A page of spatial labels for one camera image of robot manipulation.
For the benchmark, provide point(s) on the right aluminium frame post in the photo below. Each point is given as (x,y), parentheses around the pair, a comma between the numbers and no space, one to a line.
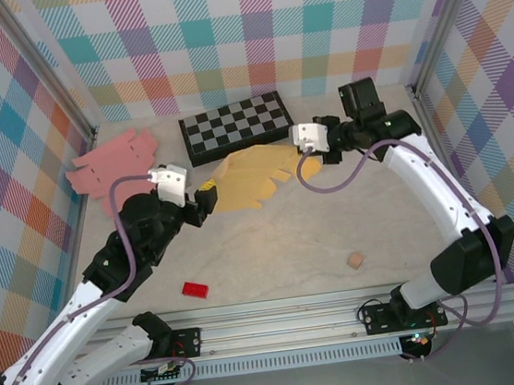
(442,27)

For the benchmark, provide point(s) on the small wooden cube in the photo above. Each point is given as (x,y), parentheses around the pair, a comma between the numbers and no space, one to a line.
(355,261)

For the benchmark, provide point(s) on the right small circuit board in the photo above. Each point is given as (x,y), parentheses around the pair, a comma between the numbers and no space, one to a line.
(420,340)

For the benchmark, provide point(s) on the aluminium frame post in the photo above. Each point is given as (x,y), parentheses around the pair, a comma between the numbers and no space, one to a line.
(46,77)
(442,27)

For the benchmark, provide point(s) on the red toy brick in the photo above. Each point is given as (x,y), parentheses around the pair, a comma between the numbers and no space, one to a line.
(195,289)

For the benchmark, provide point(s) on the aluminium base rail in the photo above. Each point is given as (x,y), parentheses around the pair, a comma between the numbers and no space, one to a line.
(277,325)

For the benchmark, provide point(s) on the black grey folding chessboard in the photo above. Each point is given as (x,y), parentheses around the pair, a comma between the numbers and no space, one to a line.
(235,123)

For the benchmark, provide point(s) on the left small circuit board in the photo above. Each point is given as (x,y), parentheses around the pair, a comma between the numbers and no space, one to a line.
(163,372)

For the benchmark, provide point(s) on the yellow paper box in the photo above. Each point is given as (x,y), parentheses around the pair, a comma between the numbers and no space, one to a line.
(255,178)

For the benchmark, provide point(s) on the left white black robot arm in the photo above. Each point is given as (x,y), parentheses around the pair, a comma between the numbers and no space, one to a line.
(117,350)

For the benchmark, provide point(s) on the small circuit board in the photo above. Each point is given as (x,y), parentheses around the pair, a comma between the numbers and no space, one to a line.
(420,340)
(163,372)

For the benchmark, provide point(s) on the left aluminium frame post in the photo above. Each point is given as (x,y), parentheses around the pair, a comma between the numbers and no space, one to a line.
(46,77)

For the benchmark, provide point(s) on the pink paper box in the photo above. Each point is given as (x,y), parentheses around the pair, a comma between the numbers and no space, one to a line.
(109,163)

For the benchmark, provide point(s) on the right aluminium side rail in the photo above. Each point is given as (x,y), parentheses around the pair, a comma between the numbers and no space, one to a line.
(434,135)

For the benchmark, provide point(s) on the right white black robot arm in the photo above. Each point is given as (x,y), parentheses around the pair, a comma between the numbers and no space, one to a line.
(429,191)

